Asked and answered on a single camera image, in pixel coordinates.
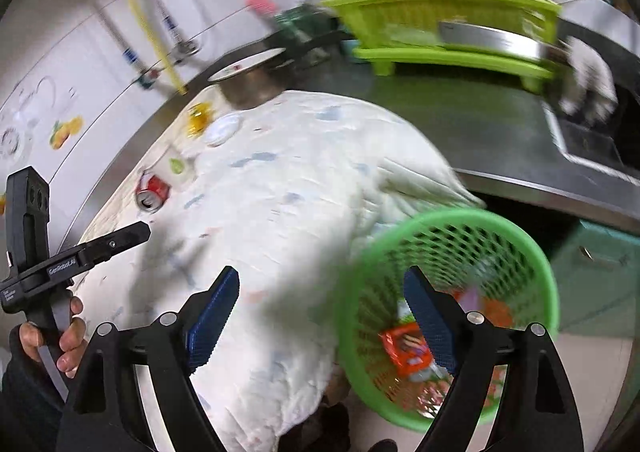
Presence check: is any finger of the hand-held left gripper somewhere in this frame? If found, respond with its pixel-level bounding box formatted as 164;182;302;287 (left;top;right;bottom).
64;221;152;274

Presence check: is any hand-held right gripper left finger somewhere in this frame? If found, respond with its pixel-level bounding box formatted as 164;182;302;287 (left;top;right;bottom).
55;266;241;452

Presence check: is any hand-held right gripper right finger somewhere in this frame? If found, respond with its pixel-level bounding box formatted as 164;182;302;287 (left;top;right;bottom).
402;266;586;452

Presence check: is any red paper cup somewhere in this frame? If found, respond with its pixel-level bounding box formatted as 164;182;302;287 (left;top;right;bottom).
378;323;435;379

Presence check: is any red soda can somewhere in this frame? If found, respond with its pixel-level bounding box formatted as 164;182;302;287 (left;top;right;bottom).
136;172;172;211

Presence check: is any green mesh plastic basket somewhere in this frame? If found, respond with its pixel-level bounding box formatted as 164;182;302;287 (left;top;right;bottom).
335;209;560;434

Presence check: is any person's left forearm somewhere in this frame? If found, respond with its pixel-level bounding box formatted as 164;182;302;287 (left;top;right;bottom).
0;342;67;452

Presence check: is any person's left hand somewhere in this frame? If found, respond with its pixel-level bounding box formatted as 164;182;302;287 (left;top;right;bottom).
10;295;92;374

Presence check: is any clear cup with green label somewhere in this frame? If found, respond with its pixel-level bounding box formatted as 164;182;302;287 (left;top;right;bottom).
167;155;197;189

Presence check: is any white quilted blanket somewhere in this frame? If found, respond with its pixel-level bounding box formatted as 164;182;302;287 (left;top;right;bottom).
75;90;487;452

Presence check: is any yellow candy wrapper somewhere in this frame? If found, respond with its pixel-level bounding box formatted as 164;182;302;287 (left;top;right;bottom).
187;103;214;135

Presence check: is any white plastic lid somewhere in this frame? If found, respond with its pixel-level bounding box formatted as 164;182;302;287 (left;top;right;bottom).
206;113;244;147

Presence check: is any green cabinet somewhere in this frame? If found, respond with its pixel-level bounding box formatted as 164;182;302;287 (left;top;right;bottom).
550;219;640;334

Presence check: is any floral enamel plate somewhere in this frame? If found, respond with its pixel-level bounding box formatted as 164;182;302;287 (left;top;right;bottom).
207;48;287;83

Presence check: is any stainless steel sink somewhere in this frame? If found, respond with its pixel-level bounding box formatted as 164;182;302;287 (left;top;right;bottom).
542;82;640;179

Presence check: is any white dishcloth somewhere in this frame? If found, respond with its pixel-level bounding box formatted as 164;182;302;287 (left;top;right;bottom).
560;40;619;126

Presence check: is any metal tray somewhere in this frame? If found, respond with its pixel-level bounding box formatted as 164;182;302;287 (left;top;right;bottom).
439;21;554;62

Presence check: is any green plastic dish rack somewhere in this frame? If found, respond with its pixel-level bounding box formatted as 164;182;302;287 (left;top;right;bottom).
320;0;564;94

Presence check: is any metal flex hose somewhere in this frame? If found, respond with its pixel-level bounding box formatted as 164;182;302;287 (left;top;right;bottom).
97;10;158;89
145;0;202;59

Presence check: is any yellow gas hose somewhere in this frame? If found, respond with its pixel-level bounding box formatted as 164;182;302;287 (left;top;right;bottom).
116;0;189;96

